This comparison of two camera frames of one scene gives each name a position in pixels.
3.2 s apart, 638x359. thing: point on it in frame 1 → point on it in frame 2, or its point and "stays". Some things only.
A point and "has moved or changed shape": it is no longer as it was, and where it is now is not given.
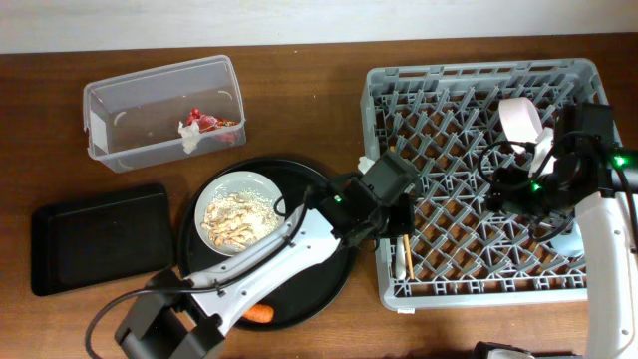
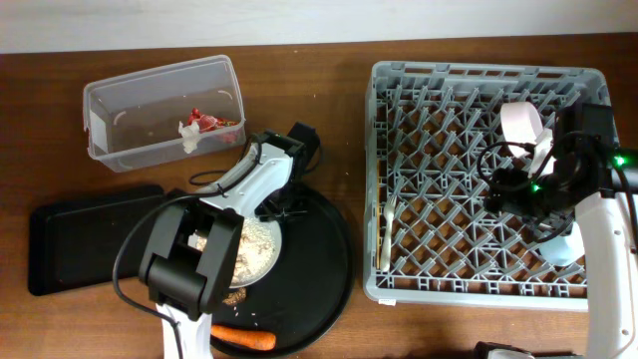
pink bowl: x=520 y=120 stays
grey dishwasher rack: x=463 y=246 stays
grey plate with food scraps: x=233 y=209 has moved or changed shape
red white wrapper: x=197 y=124 stays
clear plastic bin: x=164 y=113 stays
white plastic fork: x=400 y=259 → x=388 y=218
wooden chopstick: x=409 y=255 → x=378 y=253
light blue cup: x=570 y=243 has moved or changed shape
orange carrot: x=259 y=313 → x=243 y=338
